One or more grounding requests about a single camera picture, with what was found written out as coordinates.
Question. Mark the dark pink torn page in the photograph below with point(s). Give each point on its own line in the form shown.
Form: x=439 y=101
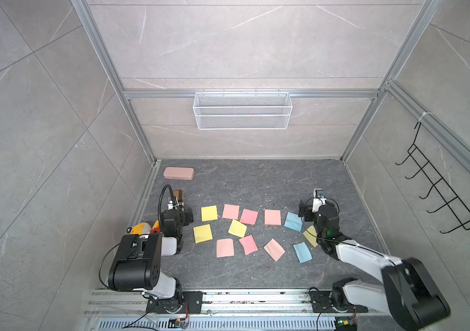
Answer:
x=248 y=244

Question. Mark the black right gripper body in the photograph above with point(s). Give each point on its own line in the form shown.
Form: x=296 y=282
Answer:
x=309 y=216

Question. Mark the yellow torn memo page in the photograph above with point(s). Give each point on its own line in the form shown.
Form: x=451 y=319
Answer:
x=237 y=229

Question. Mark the yellow memo pad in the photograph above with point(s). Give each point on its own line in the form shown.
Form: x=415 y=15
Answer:
x=311 y=235
x=209 y=213

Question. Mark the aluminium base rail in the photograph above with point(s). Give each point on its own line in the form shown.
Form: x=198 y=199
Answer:
x=230 y=309

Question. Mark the blue memo pad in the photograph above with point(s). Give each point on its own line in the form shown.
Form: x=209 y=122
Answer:
x=293 y=222

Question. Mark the salmon torn memo page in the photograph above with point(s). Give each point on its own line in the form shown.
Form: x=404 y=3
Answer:
x=274 y=249

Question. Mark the pink torn memo page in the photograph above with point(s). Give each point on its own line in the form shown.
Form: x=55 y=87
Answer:
x=225 y=248

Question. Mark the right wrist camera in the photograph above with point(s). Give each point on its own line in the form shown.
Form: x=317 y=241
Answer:
x=318 y=200

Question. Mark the brown plaid cylinder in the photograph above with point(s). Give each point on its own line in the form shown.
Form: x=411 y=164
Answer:
x=178 y=195

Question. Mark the yellow plush toy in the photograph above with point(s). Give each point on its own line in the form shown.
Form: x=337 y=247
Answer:
x=144 y=228

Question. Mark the pink memo pad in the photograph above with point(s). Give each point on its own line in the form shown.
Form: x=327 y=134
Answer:
x=231 y=212
x=272 y=218
x=249 y=217

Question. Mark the white wire mesh basket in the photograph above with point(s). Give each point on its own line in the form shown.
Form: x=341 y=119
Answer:
x=242 y=110

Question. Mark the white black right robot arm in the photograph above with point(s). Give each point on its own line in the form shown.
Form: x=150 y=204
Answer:
x=405 y=290

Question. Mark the black wire hook rack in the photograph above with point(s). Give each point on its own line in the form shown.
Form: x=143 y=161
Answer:
x=438 y=184

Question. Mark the pink eraser case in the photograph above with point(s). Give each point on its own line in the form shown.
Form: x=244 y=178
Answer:
x=179 y=173

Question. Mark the blue torn memo page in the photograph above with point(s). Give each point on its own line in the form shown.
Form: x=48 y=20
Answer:
x=303 y=253

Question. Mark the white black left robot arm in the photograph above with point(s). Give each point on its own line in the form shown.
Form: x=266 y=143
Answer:
x=136 y=266

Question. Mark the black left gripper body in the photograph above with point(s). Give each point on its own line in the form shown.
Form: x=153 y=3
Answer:
x=186 y=218

